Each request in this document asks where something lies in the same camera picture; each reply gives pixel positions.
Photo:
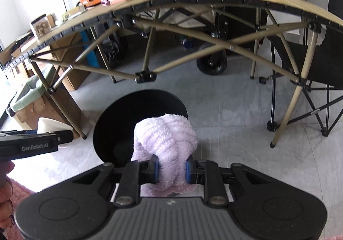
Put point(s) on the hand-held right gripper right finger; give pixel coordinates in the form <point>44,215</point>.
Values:
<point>188,171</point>

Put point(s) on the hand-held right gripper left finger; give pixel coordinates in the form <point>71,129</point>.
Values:
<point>156,170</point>

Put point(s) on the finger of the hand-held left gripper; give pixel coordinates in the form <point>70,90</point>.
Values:
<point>31,131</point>
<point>64,136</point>

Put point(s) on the white rounded container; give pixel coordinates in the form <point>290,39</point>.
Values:
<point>48,124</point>

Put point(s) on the lilac fluffy towel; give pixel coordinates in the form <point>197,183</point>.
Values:
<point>163,135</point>

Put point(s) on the black round bin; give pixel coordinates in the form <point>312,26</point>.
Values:
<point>112,122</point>

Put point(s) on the person's left hand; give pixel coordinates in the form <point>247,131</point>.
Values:
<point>6,202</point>

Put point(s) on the cardboard box with green liner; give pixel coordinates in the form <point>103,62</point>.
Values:
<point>34,111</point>

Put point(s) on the pink fluffy rug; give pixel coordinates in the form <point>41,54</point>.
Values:
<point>20,191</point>

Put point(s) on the open cardboard box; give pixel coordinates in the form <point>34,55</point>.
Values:
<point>72,73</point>

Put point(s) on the blue flat board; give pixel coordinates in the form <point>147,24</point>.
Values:
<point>93,52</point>

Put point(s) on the clear jar of brown snacks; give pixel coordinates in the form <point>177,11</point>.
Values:
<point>40,28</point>

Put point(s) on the beige medicine box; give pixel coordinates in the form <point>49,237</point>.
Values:
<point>76,10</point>

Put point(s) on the black folding chair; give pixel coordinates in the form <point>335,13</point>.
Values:
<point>321,60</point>

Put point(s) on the folding table leg frame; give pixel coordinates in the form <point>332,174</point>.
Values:
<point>146,76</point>

